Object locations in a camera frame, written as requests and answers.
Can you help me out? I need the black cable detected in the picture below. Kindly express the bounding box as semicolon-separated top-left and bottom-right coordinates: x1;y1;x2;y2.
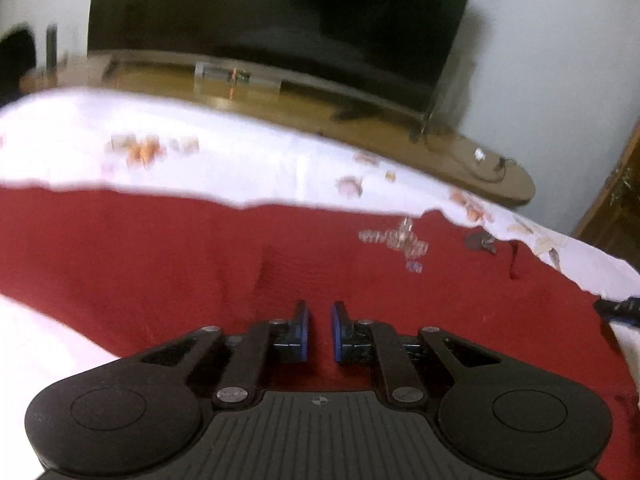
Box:
425;130;521;182

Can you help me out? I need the white printed bedsheet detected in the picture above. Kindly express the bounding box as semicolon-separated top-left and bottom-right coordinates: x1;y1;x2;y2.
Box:
0;87;640;480

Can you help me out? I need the red cloth garment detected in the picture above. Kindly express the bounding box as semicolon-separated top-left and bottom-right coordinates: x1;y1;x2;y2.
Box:
0;180;640;480

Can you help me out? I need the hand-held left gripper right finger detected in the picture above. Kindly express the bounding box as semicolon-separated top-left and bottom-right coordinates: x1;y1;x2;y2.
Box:
331;301;504;406

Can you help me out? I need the black flat television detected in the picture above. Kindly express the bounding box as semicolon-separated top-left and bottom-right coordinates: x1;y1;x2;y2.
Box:
87;0;481;141

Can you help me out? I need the grey set-top box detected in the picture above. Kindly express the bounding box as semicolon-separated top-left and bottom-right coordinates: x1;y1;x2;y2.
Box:
194;61;282;99

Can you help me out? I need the brown wooden door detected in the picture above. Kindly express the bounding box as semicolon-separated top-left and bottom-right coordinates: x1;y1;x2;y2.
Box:
572;120;640;273

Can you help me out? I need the dark upright object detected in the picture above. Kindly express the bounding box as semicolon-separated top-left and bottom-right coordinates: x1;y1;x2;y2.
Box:
45;25;59;69

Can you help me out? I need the wooden television cabinet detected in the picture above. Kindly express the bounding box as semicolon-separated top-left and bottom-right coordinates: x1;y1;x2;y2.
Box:
20;50;536;207

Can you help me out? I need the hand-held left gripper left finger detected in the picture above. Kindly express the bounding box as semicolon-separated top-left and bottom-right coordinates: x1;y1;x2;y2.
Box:
141;300;312;410

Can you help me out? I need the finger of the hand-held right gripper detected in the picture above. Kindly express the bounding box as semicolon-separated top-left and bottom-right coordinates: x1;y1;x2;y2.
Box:
593;297;640;323

